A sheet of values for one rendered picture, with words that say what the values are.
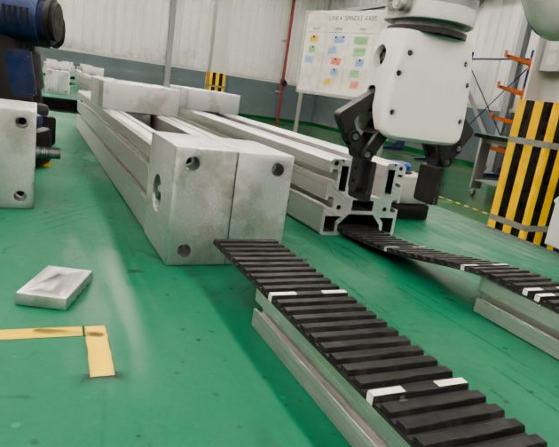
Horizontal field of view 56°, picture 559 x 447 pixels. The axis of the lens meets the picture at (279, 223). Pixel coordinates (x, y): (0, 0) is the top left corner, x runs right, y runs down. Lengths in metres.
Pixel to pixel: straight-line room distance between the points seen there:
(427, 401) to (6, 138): 0.44
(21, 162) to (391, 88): 0.35
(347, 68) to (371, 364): 6.33
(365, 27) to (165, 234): 6.11
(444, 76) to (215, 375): 0.36
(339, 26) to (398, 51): 6.23
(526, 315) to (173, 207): 0.27
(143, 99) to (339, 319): 0.59
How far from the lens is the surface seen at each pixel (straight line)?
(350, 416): 0.25
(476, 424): 0.23
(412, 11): 0.52
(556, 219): 0.78
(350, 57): 6.53
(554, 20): 0.99
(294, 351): 0.29
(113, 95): 0.81
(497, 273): 0.44
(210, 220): 0.42
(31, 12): 0.76
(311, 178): 0.60
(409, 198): 0.74
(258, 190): 0.43
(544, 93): 3.99
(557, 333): 0.41
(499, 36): 11.43
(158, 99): 0.82
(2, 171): 0.56
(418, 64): 0.51
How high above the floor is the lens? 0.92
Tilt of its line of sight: 14 degrees down
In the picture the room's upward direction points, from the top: 8 degrees clockwise
